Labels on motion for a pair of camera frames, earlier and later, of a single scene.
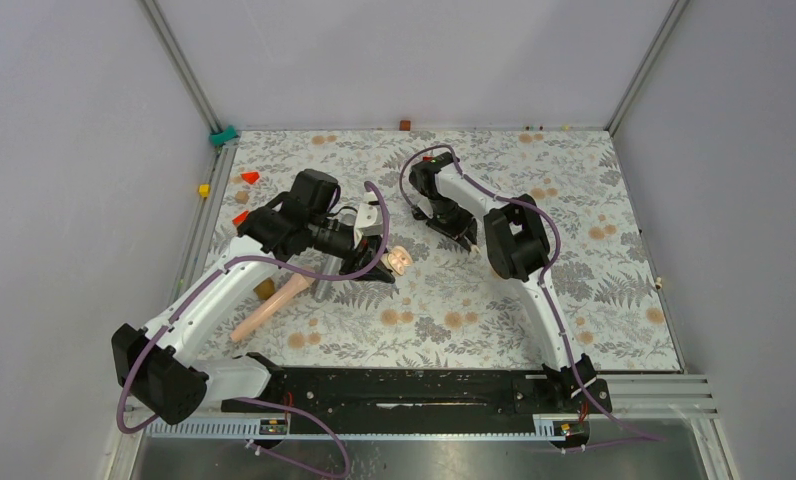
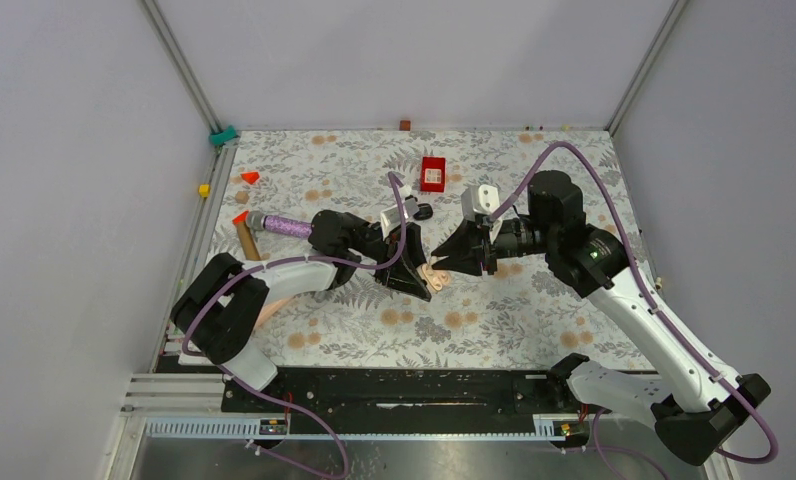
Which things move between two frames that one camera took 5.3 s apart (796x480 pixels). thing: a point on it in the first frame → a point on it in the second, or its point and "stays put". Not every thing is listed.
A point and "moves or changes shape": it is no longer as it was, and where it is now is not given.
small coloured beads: (541, 128) stays put
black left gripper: (367, 250) → (406, 272)
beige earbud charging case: (397, 258) moves or changes shape
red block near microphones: (240, 218) stays put
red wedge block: (250, 177) stays put
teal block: (219, 138) stays put
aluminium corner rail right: (646, 67) stays put
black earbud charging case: (417, 212) stays put
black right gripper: (466, 227) → (465, 250)
